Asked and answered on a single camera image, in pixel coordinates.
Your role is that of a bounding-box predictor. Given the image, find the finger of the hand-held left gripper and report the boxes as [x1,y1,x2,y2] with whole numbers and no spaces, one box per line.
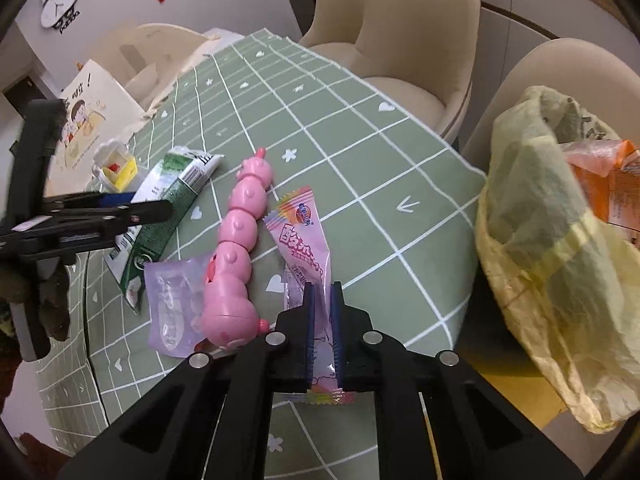
[31,200,174,256]
[49,191,137,209]

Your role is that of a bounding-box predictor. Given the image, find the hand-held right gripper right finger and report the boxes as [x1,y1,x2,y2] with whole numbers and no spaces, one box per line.
[330,281,586,480]

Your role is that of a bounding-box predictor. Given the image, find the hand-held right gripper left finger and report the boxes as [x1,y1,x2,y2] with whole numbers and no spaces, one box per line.
[57,282,317,480]

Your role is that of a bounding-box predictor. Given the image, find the pink candy wrapper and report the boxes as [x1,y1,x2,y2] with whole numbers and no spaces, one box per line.
[263,186,359,406]

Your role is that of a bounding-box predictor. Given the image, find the yellow plastic bag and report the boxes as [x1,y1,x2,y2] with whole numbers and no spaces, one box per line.
[475,85,640,434]

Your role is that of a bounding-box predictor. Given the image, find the orange snack packet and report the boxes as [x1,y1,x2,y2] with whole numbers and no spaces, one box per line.
[560,139,640,249]

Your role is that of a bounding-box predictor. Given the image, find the person's left forearm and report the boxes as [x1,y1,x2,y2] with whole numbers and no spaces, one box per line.
[0,310,23,411]

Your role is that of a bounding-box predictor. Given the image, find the person's left hand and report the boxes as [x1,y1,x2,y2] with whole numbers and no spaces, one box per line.
[0,260,72,342]

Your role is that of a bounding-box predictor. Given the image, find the green and white carton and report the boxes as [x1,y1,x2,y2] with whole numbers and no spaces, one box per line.
[105,147,226,311]

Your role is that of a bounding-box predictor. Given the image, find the small yellow and white box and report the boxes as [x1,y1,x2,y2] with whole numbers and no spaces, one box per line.
[92,141,139,192]

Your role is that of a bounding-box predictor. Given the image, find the white cartoon print tote bag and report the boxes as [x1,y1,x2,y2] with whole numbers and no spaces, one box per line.
[45,35,226,196]

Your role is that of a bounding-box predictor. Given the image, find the pink toy caterpillar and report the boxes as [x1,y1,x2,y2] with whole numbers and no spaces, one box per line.
[197,147,275,354]

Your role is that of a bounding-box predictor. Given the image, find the purple translucent wrapper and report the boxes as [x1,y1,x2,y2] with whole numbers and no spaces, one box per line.
[144,255,214,359]

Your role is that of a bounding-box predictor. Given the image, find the cream chair with open back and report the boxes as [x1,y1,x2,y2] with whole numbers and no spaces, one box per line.
[90,22,212,112]

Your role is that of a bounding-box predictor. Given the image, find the small beige upholstered chair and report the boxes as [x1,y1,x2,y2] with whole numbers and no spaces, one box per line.
[299,0,374,57]

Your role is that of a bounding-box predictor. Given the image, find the white sideboard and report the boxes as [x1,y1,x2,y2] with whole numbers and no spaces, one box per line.
[479,0,640,42]

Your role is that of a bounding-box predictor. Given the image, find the panda wall clock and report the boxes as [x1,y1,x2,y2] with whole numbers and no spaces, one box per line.
[40,0,82,37]

